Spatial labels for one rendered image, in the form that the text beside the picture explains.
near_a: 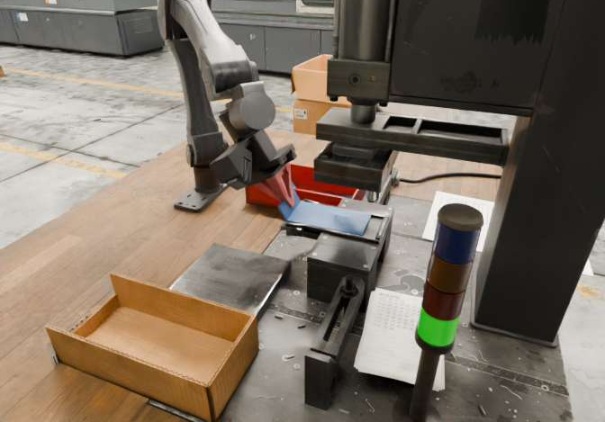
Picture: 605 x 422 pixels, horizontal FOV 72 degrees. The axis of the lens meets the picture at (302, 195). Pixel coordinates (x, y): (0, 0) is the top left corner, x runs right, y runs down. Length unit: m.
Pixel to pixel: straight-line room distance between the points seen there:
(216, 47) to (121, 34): 6.74
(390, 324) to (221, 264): 0.31
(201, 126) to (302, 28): 4.72
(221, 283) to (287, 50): 5.12
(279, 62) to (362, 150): 5.23
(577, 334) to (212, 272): 1.76
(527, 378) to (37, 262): 0.83
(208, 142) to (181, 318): 0.41
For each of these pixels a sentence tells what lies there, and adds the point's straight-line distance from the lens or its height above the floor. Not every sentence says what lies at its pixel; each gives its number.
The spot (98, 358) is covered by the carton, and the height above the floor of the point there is 0.94.
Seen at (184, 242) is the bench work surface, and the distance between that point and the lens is 0.87.
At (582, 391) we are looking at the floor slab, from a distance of 1.99.
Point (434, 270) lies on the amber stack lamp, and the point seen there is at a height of 1.14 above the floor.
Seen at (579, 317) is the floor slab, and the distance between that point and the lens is 2.30.
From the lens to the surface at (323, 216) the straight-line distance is 0.75.
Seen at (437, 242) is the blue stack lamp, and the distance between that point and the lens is 0.40.
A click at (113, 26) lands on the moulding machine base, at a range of 7.49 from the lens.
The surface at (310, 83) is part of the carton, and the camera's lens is 3.04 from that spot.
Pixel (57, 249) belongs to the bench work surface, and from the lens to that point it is 0.95.
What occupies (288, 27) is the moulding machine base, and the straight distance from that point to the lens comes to 5.68.
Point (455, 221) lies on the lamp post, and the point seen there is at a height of 1.20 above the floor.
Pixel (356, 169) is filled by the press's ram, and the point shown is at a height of 1.14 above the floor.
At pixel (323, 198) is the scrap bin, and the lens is 0.88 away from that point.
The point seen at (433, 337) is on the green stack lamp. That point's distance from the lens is 0.46.
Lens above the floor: 1.39
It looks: 29 degrees down
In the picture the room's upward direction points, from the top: straight up
